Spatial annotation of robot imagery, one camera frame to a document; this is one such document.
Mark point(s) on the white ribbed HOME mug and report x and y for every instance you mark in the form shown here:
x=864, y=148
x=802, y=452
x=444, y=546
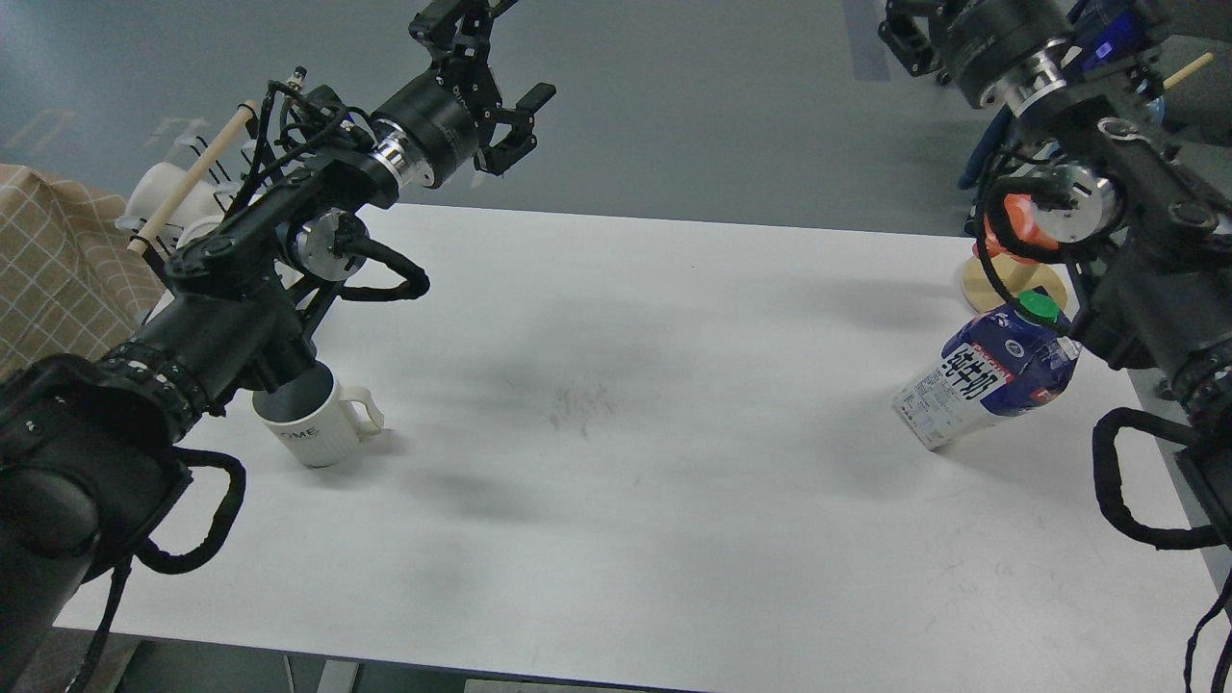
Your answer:
x=318, y=419

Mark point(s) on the white mug on rack rear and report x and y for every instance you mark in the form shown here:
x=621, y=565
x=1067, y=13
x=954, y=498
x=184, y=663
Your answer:
x=156, y=186

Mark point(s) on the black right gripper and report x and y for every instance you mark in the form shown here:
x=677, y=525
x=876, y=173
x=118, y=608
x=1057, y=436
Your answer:
x=1009, y=51

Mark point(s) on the white mug on rack front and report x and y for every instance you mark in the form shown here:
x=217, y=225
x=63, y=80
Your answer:
x=197, y=230

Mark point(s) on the blue white milk carton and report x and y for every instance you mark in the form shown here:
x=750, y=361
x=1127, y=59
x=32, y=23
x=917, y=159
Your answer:
x=1007, y=362

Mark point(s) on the black wire cup rack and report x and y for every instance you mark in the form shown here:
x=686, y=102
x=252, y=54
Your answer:
x=173, y=206

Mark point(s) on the wooden mug tree stand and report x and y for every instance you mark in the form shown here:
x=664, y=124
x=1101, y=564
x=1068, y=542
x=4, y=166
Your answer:
x=977, y=284

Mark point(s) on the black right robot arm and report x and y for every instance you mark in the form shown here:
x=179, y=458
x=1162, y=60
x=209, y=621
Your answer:
x=1072, y=173

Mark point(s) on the blue plastic cup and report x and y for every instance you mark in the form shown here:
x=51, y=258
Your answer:
x=1153, y=112

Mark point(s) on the white mug on rack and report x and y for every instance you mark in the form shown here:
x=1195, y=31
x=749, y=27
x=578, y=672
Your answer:
x=197, y=230
x=156, y=186

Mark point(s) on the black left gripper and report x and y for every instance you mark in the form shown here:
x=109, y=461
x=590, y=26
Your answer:
x=452, y=111

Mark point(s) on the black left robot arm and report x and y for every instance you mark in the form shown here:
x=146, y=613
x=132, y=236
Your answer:
x=94, y=475

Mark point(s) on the orange plastic cup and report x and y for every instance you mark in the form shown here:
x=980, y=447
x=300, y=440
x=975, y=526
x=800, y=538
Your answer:
x=1021, y=212

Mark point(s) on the beige checkered cloth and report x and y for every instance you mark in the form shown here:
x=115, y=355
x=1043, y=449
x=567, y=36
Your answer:
x=69, y=283

